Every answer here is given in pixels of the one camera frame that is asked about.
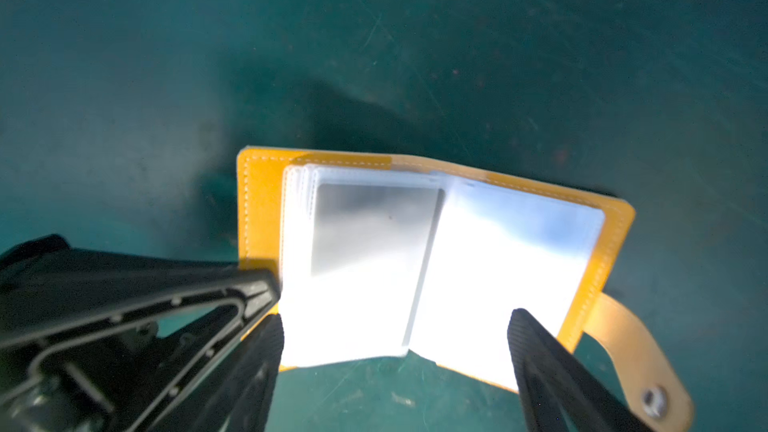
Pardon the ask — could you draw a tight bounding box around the yellow leather card holder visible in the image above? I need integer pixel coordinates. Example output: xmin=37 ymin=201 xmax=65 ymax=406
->
xmin=237 ymin=147 xmax=694 ymax=431

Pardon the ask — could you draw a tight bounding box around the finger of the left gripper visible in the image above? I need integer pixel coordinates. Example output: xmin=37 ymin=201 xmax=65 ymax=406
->
xmin=1 ymin=235 xmax=280 ymax=431

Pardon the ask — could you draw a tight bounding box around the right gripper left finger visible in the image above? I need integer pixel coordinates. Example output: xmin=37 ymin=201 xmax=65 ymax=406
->
xmin=161 ymin=314 xmax=284 ymax=431

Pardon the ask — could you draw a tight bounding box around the silver credit card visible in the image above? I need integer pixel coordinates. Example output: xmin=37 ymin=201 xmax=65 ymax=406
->
xmin=310 ymin=183 xmax=444 ymax=276

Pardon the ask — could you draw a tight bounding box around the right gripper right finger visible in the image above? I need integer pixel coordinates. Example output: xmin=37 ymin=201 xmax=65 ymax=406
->
xmin=507 ymin=308 xmax=650 ymax=431

